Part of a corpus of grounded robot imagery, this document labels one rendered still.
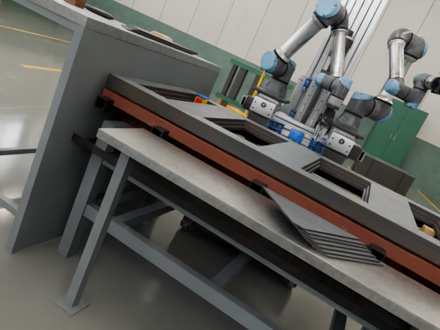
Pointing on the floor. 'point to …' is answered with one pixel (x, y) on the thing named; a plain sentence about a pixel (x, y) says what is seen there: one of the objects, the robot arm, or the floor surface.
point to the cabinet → (395, 133)
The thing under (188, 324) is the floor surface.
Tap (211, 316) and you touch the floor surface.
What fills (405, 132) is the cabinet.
